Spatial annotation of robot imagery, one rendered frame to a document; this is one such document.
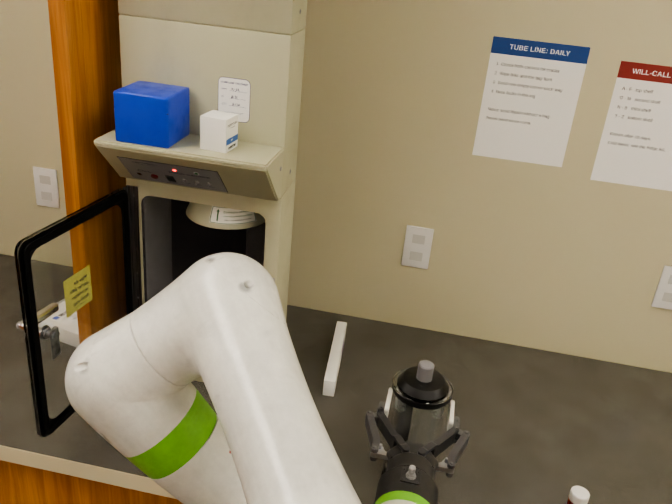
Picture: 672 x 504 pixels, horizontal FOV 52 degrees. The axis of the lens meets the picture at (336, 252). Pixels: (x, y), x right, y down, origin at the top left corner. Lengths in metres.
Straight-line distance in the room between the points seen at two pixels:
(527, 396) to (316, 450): 1.07
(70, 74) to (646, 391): 1.45
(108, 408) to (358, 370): 0.91
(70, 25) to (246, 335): 0.75
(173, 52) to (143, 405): 0.70
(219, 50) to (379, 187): 0.63
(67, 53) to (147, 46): 0.14
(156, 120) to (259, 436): 0.70
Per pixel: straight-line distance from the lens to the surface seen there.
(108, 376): 0.83
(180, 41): 1.31
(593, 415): 1.70
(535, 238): 1.76
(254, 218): 1.41
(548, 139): 1.68
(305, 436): 0.68
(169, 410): 0.85
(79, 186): 1.38
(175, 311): 0.79
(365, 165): 1.72
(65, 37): 1.30
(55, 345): 1.31
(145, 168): 1.32
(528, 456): 1.52
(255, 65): 1.27
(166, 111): 1.23
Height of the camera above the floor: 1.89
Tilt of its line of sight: 25 degrees down
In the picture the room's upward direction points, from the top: 6 degrees clockwise
